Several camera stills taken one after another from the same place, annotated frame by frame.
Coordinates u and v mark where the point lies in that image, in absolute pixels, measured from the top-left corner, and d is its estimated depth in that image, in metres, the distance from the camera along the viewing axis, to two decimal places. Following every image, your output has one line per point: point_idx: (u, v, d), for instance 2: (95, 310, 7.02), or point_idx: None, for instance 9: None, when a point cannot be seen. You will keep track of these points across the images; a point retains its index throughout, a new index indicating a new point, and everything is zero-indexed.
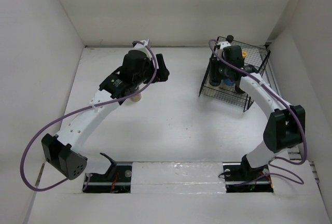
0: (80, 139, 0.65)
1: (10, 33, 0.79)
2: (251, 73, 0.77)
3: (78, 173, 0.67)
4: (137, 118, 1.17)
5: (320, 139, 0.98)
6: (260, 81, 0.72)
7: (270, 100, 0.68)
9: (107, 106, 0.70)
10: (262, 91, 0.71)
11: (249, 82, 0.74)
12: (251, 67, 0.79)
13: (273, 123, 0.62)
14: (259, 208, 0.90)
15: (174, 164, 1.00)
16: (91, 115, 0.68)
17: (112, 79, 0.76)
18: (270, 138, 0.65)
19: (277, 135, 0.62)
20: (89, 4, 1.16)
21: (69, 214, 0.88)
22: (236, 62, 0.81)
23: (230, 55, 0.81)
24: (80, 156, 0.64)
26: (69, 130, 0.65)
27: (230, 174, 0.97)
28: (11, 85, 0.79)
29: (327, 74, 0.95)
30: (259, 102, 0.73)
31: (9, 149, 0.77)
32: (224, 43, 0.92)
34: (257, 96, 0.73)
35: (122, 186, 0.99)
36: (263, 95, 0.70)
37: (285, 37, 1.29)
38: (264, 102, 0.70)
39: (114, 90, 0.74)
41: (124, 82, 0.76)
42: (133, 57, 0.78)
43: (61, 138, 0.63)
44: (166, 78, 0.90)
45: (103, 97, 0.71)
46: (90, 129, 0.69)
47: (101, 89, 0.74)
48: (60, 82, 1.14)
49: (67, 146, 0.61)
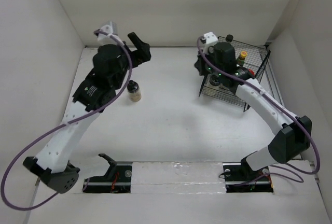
0: (60, 160, 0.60)
1: (10, 32, 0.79)
2: (246, 79, 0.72)
3: (69, 186, 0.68)
4: (137, 118, 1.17)
5: (320, 139, 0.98)
6: (261, 91, 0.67)
7: (275, 113, 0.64)
9: (83, 120, 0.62)
10: (264, 102, 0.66)
11: (248, 92, 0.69)
12: (246, 71, 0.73)
13: (281, 140, 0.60)
14: (260, 208, 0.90)
15: (174, 164, 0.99)
16: (67, 134, 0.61)
17: (86, 85, 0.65)
18: (277, 152, 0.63)
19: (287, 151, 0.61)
20: (89, 4, 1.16)
21: (69, 214, 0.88)
22: (228, 66, 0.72)
23: (222, 57, 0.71)
24: (67, 174, 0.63)
26: (47, 153, 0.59)
27: (230, 174, 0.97)
28: (11, 85, 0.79)
29: (327, 74, 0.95)
30: (261, 112, 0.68)
31: (9, 148, 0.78)
32: (209, 36, 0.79)
34: (258, 106, 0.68)
35: (122, 186, 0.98)
36: (265, 106, 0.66)
37: (285, 37, 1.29)
38: (268, 114, 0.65)
39: (90, 100, 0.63)
41: (99, 88, 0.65)
42: (104, 57, 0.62)
43: (40, 162, 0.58)
44: (149, 57, 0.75)
45: (78, 110, 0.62)
46: (71, 146, 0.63)
47: (74, 101, 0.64)
48: (59, 81, 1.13)
49: (46, 172, 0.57)
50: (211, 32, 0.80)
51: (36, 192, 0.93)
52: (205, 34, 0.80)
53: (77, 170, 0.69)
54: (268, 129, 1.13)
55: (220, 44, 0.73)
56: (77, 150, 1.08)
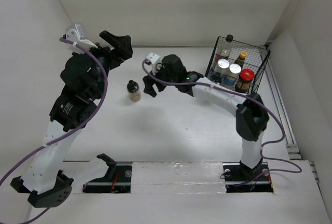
0: (46, 180, 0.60)
1: (10, 32, 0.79)
2: (197, 80, 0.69)
3: (65, 197, 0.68)
4: (137, 118, 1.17)
5: (320, 140, 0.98)
6: (211, 84, 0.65)
7: (229, 97, 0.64)
9: (63, 140, 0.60)
10: (218, 92, 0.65)
11: (202, 88, 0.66)
12: (195, 73, 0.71)
13: (241, 119, 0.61)
14: (260, 208, 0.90)
15: (174, 164, 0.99)
16: (46, 156, 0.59)
17: (61, 102, 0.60)
18: (244, 132, 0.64)
19: (250, 127, 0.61)
20: (89, 4, 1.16)
21: (70, 214, 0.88)
22: (180, 74, 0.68)
23: (173, 69, 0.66)
24: (56, 192, 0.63)
26: (31, 175, 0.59)
27: (230, 174, 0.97)
28: (11, 85, 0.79)
29: (327, 74, 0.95)
30: (218, 104, 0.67)
31: (9, 149, 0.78)
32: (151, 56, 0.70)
34: (213, 99, 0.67)
35: (122, 186, 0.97)
36: (220, 96, 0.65)
37: (285, 37, 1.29)
38: (224, 102, 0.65)
39: (67, 118, 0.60)
41: (75, 103, 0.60)
42: (72, 72, 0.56)
43: (26, 183, 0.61)
44: (130, 53, 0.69)
45: (56, 130, 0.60)
46: (56, 166, 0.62)
47: (53, 120, 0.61)
48: (60, 82, 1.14)
49: (32, 194, 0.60)
50: (151, 52, 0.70)
51: None
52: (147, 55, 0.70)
53: (70, 182, 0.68)
54: (268, 129, 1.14)
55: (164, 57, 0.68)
56: (77, 150, 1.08)
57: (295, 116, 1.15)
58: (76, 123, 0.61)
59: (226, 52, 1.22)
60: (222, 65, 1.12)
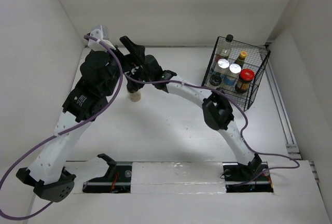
0: (53, 171, 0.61)
1: (10, 32, 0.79)
2: (170, 78, 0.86)
3: (67, 193, 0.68)
4: (137, 118, 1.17)
5: (320, 140, 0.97)
6: (182, 81, 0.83)
7: (196, 93, 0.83)
9: (73, 131, 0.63)
10: (187, 88, 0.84)
11: (174, 85, 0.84)
12: (169, 72, 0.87)
13: (207, 110, 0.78)
14: (259, 208, 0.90)
15: (174, 164, 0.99)
16: (58, 145, 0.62)
17: (76, 95, 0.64)
18: (211, 121, 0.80)
19: (214, 117, 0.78)
20: (89, 4, 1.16)
21: (70, 214, 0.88)
22: (156, 72, 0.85)
23: (149, 67, 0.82)
24: (60, 184, 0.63)
26: (39, 165, 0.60)
27: (230, 174, 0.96)
28: (11, 85, 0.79)
29: (327, 74, 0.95)
30: (189, 98, 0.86)
31: (10, 148, 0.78)
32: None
34: (184, 94, 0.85)
35: (122, 186, 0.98)
36: (189, 92, 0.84)
37: (285, 37, 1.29)
38: (193, 97, 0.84)
39: (80, 109, 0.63)
41: (89, 97, 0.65)
42: (93, 65, 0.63)
43: (33, 173, 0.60)
44: (143, 61, 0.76)
45: (68, 121, 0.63)
46: (64, 157, 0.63)
47: (65, 111, 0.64)
48: (59, 82, 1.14)
49: (39, 184, 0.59)
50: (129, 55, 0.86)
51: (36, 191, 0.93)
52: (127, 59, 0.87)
53: (72, 179, 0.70)
54: (268, 130, 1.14)
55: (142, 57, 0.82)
56: (77, 150, 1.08)
57: (295, 116, 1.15)
58: (87, 115, 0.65)
59: (226, 52, 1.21)
60: (222, 65, 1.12)
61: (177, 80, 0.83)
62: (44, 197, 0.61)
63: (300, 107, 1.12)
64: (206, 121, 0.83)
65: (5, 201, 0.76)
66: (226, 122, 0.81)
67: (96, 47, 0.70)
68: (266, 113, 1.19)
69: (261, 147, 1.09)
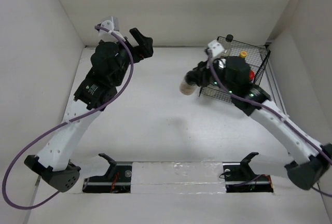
0: (62, 159, 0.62)
1: (10, 32, 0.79)
2: (263, 102, 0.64)
3: (71, 184, 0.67)
4: (137, 118, 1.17)
5: (320, 140, 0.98)
6: (282, 117, 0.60)
7: (299, 141, 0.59)
9: (84, 119, 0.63)
10: (286, 129, 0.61)
11: (266, 116, 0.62)
12: (260, 90, 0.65)
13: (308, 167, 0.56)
14: (259, 208, 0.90)
15: (174, 164, 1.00)
16: (68, 131, 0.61)
17: (87, 84, 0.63)
18: (299, 180, 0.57)
19: (312, 182, 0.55)
20: (89, 4, 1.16)
21: (70, 214, 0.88)
22: (241, 85, 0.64)
23: (238, 76, 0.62)
24: (68, 172, 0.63)
26: (49, 151, 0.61)
27: (230, 174, 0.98)
28: (10, 85, 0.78)
29: (327, 74, 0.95)
30: (282, 141, 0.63)
31: (10, 149, 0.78)
32: (215, 45, 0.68)
34: (279, 133, 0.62)
35: (122, 186, 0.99)
36: (287, 134, 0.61)
37: (285, 37, 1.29)
38: (291, 143, 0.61)
39: (91, 98, 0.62)
41: (100, 86, 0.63)
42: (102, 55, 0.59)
43: (42, 160, 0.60)
44: (151, 53, 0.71)
45: (79, 109, 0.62)
46: (72, 144, 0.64)
47: (76, 99, 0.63)
48: (59, 82, 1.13)
49: (47, 170, 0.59)
50: (217, 42, 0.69)
51: (36, 192, 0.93)
52: (210, 44, 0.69)
53: (78, 169, 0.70)
54: None
55: (231, 61, 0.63)
56: (77, 150, 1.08)
57: (295, 116, 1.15)
58: (98, 104, 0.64)
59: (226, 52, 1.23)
60: None
61: (276, 113, 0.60)
62: (51, 184, 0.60)
63: (300, 107, 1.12)
64: (290, 174, 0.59)
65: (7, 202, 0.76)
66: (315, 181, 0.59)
67: (107, 38, 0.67)
68: None
69: (262, 147, 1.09)
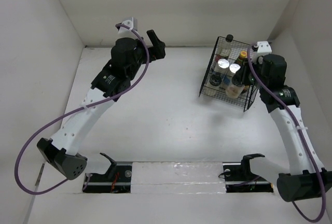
0: (74, 143, 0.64)
1: (9, 32, 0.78)
2: (289, 106, 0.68)
3: (78, 173, 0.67)
4: (137, 118, 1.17)
5: (319, 139, 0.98)
6: (298, 126, 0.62)
7: (302, 154, 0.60)
9: (100, 106, 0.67)
10: (296, 138, 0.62)
11: (285, 119, 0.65)
12: (292, 94, 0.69)
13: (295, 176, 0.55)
14: (259, 208, 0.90)
15: (174, 164, 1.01)
16: (84, 116, 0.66)
17: (104, 74, 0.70)
18: (283, 188, 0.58)
19: (294, 194, 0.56)
20: (89, 4, 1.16)
21: (69, 214, 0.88)
22: (274, 80, 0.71)
23: (271, 70, 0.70)
24: (78, 158, 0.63)
26: (63, 134, 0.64)
27: (230, 174, 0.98)
28: (10, 85, 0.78)
29: (327, 74, 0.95)
30: (287, 149, 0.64)
31: (10, 149, 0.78)
32: (263, 45, 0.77)
34: (288, 140, 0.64)
35: (122, 186, 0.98)
36: (295, 142, 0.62)
37: (285, 37, 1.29)
38: (293, 153, 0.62)
39: (107, 87, 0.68)
41: (116, 77, 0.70)
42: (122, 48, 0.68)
43: (55, 142, 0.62)
44: (164, 55, 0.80)
45: (96, 96, 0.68)
46: (85, 130, 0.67)
47: (93, 88, 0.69)
48: (59, 81, 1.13)
49: (61, 152, 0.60)
50: (266, 42, 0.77)
51: (36, 192, 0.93)
52: (259, 42, 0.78)
53: (85, 159, 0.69)
54: (268, 128, 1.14)
55: (270, 56, 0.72)
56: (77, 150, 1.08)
57: None
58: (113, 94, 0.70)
59: (226, 52, 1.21)
60: (222, 65, 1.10)
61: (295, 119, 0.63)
62: (63, 168, 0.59)
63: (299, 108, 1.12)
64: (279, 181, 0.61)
65: (7, 202, 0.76)
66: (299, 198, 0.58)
67: (125, 36, 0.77)
68: (266, 113, 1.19)
69: (262, 147, 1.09)
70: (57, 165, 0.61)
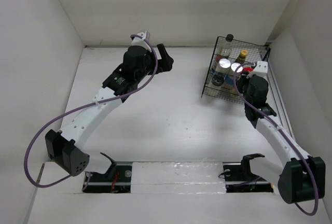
0: (83, 136, 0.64)
1: (9, 33, 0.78)
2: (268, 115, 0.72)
3: (81, 170, 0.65)
4: (137, 118, 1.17)
5: (318, 139, 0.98)
6: (277, 125, 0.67)
7: (287, 147, 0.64)
9: (111, 103, 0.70)
10: (279, 137, 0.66)
11: (266, 125, 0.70)
12: (269, 108, 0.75)
13: (287, 170, 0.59)
14: (260, 208, 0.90)
15: (174, 164, 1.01)
16: (95, 111, 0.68)
17: (115, 76, 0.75)
18: (286, 188, 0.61)
19: (293, 187, 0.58)
20: (89, 3, 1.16)
21: (69, 215, 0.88)
22: (257, 100, 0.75)
23: (254, 92, 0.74)
24: (83, 152, 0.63)
26: (72, 127, 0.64)
27: (230, 174, 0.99)
28: (10, 85, 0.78)
29: (327, 74, 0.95)
30: (276, 149, 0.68)
31: (9, 149, 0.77)
32: (261, 66, 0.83)
34: (274, 140, 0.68)
35: (122, 186, 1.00)
36: (279, 141, 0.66)
37: (285, 37, 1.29)
38: (281, 150, 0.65)
39: (117, 87, 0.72)
41: (126, 79, 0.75)
42: (134, 53, 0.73)
43: (65, 134, 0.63)
44: (170, 68, 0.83)
45: (106, 94, 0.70)
46: (93, 126, 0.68)
47: (104, 87, 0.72)
48: (59, 81, 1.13)
49: (71, 142, 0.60)
50: (265, 64, 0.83)
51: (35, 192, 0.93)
52: (259, 62, 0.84)
53: (88, 156, 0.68)
54: None
55: (255, 79, 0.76)
56: None
57: (295, 116, 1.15)
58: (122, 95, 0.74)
59: (226, 52, 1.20)
60: (222, 65, 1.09)
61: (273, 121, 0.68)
62: (70, 159, 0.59)
63: (299, 108, 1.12)
64: (280, 185, 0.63)
65: (6, 201, 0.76)
66: (302, 198, 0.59)
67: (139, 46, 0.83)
68: None
69: (262, 146, 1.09)
70: (64, 157, 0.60)
